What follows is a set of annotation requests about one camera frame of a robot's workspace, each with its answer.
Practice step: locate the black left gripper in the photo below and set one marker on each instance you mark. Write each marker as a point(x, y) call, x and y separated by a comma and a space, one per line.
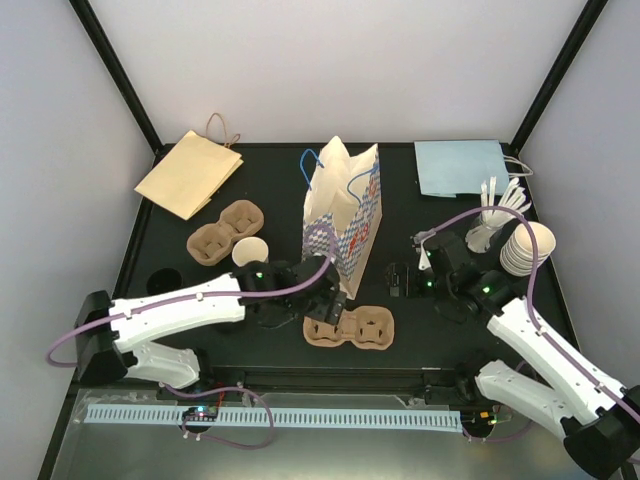
point(320, 311)

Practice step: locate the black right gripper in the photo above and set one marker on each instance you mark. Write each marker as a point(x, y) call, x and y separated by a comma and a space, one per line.
point(410, 289)

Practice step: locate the blue checkered paper bag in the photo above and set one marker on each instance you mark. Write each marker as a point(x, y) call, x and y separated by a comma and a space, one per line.
point(342, 210)

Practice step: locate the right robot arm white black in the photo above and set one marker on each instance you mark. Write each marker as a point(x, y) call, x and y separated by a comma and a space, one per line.
point(594, 415)

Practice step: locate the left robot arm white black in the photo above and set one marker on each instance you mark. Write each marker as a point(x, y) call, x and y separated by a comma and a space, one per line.
point(120, 338)

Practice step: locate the white paper coffee cup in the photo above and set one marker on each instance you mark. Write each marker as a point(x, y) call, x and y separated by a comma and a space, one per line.
point(248, 250)

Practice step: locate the stack of paper cups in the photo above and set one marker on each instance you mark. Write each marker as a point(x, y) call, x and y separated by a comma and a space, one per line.
point(517, 255)

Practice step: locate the light blue paper bag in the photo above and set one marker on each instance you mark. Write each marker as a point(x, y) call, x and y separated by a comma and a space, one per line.
point(450, 167)

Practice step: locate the brown cardboard cup carrier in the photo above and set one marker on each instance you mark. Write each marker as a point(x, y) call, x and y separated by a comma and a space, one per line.
point(213, 242)

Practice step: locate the small electronics board right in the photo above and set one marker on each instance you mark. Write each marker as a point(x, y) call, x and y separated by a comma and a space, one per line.
point(485, 419)

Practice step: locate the small electronics board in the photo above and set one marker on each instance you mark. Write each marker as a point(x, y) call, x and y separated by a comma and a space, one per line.
point(199, 414)
point(485, 419)

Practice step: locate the small electronics board left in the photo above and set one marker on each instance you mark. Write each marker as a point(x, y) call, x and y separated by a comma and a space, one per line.
point(199, 414)

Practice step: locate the single black lid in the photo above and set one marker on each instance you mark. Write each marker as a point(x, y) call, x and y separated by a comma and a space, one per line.
point(163, 281)

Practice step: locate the brown kraft paper bag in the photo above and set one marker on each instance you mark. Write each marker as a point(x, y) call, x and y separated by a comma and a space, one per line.
point(184, 181)

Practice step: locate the light blue slotted cable duct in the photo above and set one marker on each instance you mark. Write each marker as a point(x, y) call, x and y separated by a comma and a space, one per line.
point(376, 419)

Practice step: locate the right black frame post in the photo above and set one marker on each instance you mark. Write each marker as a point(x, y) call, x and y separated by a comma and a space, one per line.
point(577, 36)

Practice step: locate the black frame post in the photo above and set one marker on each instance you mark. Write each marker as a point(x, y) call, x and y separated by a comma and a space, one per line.
point(90, 22)
point(577, 36)

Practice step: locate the left black frame post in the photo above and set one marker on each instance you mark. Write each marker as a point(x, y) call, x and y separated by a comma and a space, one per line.
point(90, 22)

